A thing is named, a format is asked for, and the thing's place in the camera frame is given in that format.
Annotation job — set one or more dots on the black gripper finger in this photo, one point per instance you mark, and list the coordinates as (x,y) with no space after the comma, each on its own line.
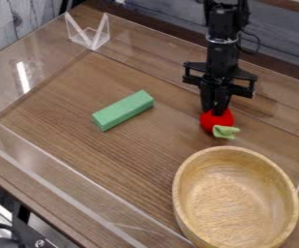
(222,99)
(207,96)

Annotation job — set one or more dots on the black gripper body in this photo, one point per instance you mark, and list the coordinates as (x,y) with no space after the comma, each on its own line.
(196,74)

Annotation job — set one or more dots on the red plush strawberry toy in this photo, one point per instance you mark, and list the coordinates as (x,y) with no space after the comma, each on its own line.
(219,126)

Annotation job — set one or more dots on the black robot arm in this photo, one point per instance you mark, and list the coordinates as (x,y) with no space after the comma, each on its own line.
(226,20)

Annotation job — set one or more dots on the green foam block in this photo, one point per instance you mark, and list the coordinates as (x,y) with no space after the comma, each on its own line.
(122,110)

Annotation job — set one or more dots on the wooden bowl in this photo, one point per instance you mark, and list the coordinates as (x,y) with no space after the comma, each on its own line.
(234,199)

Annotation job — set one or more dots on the black metal table leg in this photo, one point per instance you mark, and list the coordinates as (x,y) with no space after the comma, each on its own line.
(20,213)

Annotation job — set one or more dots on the clear acrylic corner bracket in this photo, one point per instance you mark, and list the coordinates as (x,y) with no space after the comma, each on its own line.
(88,37)

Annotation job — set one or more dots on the clear acrylic enclosure wall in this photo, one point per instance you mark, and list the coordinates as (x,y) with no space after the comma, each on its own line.
(102,184)

